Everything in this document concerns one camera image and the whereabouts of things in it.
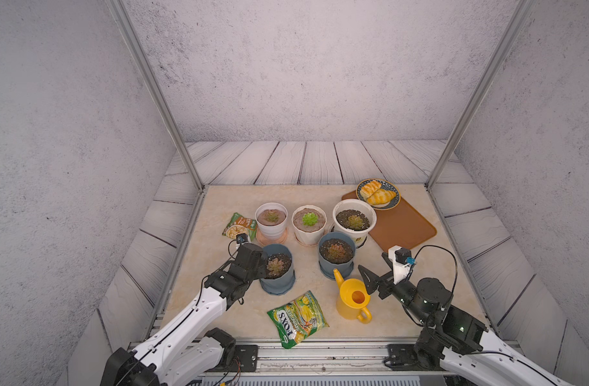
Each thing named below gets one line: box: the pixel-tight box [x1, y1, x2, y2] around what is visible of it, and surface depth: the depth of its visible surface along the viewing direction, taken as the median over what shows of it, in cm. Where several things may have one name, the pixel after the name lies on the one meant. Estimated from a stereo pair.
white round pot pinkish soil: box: [255, 201, 289, 240], surface depth 98 cm
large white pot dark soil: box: [332, 198, 378, 248], surface depth 97 cm
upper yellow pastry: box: [359, 180, 383, 199], surface depth 116 cm
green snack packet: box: [222, 212, 258, 242], surface depth 106 cm
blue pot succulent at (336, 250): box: [317, 231, 357, 280], surface depth 90 cm
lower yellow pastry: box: [366, 188, 397, 206], surface depth 113 cm
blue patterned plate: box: [355, 178, 401, 211], surface depth 113 cm
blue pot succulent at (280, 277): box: [259, 243, 296, 296], surface depth 87 cm
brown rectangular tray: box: [341, 190, 437, 252], surface depth 107 cm
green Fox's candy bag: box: [267, 290, 330, 350], surface depth 81 cm
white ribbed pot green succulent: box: [291, 204, 328, 247], surface depth 95 cm
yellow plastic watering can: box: [333, 267, 373, 325], surface depth 76 cm
